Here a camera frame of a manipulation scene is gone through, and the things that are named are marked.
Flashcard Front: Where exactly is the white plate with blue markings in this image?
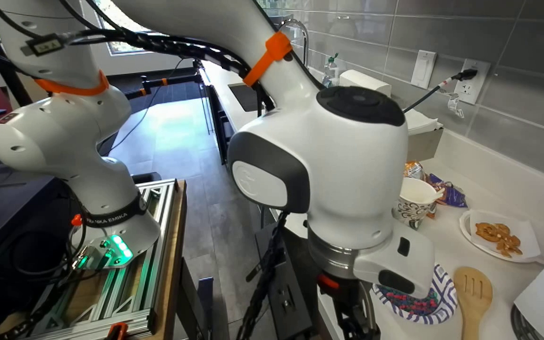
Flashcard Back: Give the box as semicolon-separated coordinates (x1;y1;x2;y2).
371;264;458;325

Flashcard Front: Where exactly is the plain white plate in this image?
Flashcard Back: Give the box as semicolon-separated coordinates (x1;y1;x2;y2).
459;209;543;264

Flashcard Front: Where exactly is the patterned paper cup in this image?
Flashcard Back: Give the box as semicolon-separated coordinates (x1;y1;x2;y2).
393;177;444;231

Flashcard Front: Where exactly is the wooden slotted spatula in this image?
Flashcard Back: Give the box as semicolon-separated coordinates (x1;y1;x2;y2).
453;266;493;340

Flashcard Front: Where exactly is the orange snack packet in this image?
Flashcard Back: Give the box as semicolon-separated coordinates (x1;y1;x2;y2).
404;161;426;181

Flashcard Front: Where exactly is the purple snack packet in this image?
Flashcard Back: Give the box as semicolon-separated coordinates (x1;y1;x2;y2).
427;173;468;209

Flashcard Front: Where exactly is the heap of pretzel pieces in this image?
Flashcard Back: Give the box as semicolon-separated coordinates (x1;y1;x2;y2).
475;222;523;258

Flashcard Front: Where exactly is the cardboard box of napkins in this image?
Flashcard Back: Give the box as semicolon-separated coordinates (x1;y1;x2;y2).
404;109;444;162

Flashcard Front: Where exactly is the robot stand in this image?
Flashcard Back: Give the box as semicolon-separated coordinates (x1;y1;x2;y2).
0;178;187;340

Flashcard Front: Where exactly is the white dispenser box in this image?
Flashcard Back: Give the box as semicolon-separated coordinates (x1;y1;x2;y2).
339;69;392;98

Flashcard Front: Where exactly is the sink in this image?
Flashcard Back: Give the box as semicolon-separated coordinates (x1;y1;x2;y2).
228;83;259;113

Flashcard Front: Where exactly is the clear soap bottle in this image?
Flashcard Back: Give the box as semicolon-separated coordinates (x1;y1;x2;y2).
322;53;340;88

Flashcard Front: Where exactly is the silver tap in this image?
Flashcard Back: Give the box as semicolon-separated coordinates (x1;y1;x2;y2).
280;18;310;67

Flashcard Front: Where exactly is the window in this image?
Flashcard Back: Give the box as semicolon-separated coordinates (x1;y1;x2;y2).
93;0;162;56

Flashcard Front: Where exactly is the black cable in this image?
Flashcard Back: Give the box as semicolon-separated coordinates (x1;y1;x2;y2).
403;68;478;114

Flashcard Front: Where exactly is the white light switch plate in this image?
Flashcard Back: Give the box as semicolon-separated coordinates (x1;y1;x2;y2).
411;50;437;89

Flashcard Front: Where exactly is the white wall socket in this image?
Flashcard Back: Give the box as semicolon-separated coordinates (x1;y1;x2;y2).
453;58;491;105

